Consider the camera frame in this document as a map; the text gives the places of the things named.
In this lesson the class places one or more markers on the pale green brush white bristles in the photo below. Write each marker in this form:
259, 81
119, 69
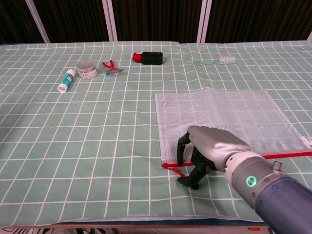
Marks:
228, 59

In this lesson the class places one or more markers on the green white glue stick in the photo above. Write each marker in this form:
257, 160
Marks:
66, 80

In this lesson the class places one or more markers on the clear jar of paper clips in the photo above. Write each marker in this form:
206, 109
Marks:
86, 69

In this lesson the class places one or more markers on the white mesh zipper pouch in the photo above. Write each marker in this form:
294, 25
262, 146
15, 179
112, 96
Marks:
226, 114

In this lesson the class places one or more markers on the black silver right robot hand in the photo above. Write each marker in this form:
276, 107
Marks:
214, 141

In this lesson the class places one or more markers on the red blue clips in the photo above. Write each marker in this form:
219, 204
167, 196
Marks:
112, 68

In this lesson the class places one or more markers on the green white checked tablecloth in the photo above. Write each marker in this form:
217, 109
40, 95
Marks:
73, 146

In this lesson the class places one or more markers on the blue silver right robot arm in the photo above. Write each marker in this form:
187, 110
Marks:
275, 190

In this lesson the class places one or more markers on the white partition frame post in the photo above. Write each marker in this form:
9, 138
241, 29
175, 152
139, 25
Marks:
204, 19
310, 36
109, 19
37, 22

